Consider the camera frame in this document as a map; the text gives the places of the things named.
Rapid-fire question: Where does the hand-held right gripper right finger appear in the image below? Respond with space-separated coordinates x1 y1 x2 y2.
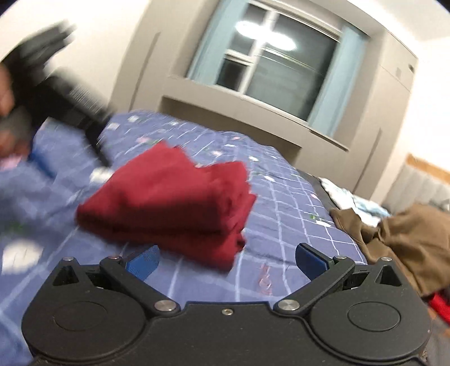
273 242 404 314

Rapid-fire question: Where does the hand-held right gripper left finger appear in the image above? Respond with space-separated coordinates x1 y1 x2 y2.
51 244 178 314

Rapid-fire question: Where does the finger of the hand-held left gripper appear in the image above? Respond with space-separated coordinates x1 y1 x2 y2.
28 139 57 178
82 127 110 167

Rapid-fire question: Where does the red sweater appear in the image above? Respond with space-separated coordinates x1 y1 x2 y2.
75 141 258 271

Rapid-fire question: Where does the person's left hand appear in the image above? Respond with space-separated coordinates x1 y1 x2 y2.
0 64 35 158

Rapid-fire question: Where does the blue checked floral quilt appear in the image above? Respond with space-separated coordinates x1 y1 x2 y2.
0 109 368 354

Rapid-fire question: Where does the white and blue patterned cloth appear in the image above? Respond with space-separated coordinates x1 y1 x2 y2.
318 177 392 226

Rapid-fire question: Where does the beige built-in cabinet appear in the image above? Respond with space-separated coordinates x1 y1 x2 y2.
109 0 419 202

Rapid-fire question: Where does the brown cloth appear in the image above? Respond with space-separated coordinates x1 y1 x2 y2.
328 202 450 298

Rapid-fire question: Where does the grey padded panel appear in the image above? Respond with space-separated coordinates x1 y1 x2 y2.
381 153 450 216

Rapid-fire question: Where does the red object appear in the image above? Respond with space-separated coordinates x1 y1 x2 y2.
428 291 450 323

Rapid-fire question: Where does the light teal curtain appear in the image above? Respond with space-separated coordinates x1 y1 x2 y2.
186 0 226 84
307 26 368 136

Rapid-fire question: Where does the window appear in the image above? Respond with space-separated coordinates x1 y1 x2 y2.
214 0 343 119

